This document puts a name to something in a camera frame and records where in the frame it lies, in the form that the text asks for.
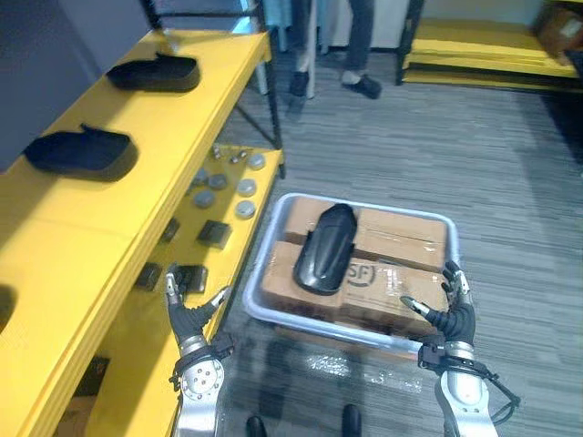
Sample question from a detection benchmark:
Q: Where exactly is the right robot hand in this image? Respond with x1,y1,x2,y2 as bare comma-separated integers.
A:
399,259,477,346

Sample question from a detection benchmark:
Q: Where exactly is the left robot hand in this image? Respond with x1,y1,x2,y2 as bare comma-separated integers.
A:
163,262,233,356

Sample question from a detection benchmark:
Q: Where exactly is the brown box under shelf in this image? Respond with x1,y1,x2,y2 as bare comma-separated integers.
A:
55,356,111,437

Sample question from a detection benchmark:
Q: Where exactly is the yellow shelf rack with housings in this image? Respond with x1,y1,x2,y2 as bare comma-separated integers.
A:
0,30,288,437

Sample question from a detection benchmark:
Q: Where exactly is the yellow shelf rack with carton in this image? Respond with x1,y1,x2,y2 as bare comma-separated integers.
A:
394,0,583,94

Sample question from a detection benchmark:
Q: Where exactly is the cardboard box with SF print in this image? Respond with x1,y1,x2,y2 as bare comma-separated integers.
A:
338,262,451,339

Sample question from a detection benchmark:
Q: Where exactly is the plain brown cardboard box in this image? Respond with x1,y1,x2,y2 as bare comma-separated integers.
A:
281,196,362,247
261,239,353,320

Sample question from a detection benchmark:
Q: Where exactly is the taped brown cardboard box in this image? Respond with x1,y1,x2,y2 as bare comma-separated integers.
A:
353,207,450,275

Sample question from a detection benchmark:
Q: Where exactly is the grey plastic bin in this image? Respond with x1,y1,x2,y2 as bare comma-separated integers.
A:
242,191,461,355

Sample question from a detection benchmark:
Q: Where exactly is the left dark robot foot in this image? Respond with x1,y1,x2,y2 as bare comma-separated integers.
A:
245,414,268,437

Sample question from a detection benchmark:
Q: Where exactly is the dark robot foot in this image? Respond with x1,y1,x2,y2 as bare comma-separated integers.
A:
245,414,268,437
341,403,363,437

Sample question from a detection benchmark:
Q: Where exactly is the right dark robot foot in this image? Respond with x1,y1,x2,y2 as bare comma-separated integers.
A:
341,403,363,437

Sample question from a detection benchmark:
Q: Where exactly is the glossy black plastic housing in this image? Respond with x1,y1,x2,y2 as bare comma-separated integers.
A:
291,203,362,295

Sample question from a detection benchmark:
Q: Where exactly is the matte black plastic housing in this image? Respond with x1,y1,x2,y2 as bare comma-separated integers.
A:
105,52,200,94
23,123,139,184

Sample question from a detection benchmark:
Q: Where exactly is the person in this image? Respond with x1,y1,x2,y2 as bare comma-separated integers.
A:
285,0,384,102

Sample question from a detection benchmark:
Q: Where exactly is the large brown carton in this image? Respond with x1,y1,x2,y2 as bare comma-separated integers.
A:
531,0,583,67

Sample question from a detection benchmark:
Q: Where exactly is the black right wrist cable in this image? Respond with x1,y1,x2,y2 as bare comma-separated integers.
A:
472,361,522,427

